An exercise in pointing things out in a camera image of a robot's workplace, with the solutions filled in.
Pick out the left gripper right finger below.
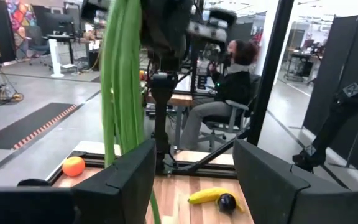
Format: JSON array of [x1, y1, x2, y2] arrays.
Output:
[[232, 139, 311, 224]]

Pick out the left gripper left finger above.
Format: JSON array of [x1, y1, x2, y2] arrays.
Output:
[[72, 139, 157, 224]]

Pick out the yellow toy banana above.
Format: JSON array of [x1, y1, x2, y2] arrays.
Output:
[[187, 186, 245, 214]]

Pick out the green long bean bundle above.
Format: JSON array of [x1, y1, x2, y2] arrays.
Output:
[[99, 0, 162, 224]]

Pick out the dark purple toy plum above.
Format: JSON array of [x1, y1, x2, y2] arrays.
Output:
[[216, 192, 237, 214]]

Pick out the round orange toy fruit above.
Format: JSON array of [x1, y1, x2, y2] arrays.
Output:
[[62, 156, 86, 177]]

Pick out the wooden top desk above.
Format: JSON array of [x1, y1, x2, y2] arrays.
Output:
[[146, 93, 194, 108]]

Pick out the grey black office chair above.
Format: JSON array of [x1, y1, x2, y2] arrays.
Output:
[[197, 74, 261, 152]]

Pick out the person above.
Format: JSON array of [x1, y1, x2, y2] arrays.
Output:
[[178, 39, 259, 150]]

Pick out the black angled support strut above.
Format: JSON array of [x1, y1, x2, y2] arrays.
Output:
[[292, 74, 358, 172]]

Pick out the dark office desk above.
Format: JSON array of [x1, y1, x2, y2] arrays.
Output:
[[47, 33, 103, 68]]

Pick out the black computer monitor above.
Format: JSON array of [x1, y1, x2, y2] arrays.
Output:
[[40, 12, 76, 37]]

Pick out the white tower fan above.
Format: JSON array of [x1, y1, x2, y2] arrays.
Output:
[[48, 39, 65, 78]]

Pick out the black orange-striped floor mat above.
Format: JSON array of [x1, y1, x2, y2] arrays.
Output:
[[0, 102, 78, 151]]

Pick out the dark room divider panels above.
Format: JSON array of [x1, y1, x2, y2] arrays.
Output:
[[303, 12, 358, 177]]

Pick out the colourful patchwork tapestry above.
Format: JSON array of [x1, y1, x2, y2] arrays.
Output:
[[4, 0, 39, 60]]

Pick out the black curved bracket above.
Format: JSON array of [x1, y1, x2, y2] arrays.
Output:
[[17, 178, 52, 188]]

